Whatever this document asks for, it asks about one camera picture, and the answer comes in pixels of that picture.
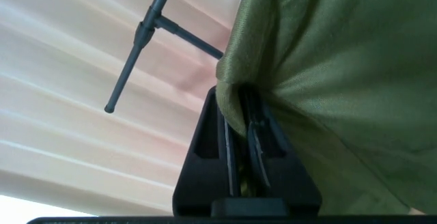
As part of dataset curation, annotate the green printed shirt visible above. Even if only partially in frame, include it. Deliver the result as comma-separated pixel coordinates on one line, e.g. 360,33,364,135
214,0,437,217

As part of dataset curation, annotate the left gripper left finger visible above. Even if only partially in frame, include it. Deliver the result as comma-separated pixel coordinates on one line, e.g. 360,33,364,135
172,86,242,217

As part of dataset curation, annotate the black clothes rack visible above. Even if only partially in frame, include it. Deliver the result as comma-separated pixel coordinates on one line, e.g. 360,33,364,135
104,0,225,114

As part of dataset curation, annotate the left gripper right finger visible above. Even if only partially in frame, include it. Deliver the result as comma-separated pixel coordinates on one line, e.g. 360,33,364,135
238,85,322,216

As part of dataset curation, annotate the beige curtain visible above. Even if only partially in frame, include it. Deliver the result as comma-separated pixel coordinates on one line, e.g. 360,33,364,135
0,0,250,217

